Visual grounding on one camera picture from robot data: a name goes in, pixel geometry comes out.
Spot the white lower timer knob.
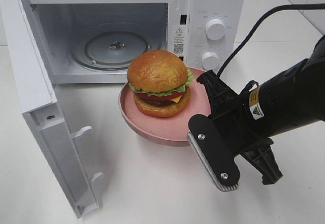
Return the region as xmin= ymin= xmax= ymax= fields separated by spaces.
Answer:
xmin=202 ymin=51 xmax=220 ymax=70

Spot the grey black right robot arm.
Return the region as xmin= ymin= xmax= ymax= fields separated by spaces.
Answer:
xmin=188 ymin=38 xmax=324 ymax=191

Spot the white upper power knob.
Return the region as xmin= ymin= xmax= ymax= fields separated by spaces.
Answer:
xmin=205 ymin=17 xmax=225 ymax=41

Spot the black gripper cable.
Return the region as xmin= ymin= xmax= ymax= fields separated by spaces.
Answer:
xmin=215 ymin=3 xmax=325 ymax=95

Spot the pink round plate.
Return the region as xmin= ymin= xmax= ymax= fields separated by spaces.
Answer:
xmin=119 ymin=67 xmax=211 ymax=147

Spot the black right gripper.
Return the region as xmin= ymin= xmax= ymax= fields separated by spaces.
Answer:
xmin=188 ymin=70 xmax=273 ymax=191

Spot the burger with lettuce and cheese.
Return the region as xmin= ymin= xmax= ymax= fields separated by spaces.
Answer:
xmin=127 ymin=49 xmax=193 ymax=118

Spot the white microwave door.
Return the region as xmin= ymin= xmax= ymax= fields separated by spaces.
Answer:
xmin=1 ymin=0 xmax=99 ymax=218

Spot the white microwave oven body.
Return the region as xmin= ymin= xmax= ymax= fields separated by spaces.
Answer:
xmin=30 ymin=0 xmax=243 ymax=84

